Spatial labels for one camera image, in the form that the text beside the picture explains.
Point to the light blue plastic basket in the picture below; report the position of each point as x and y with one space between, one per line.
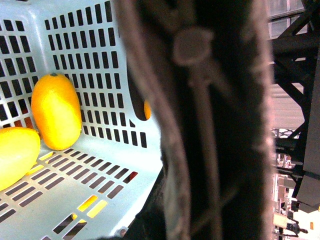
95 188

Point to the yellow mango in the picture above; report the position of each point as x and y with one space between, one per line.
147 110
56 110

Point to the yellow mango behind basket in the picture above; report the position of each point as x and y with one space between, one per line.
147 110

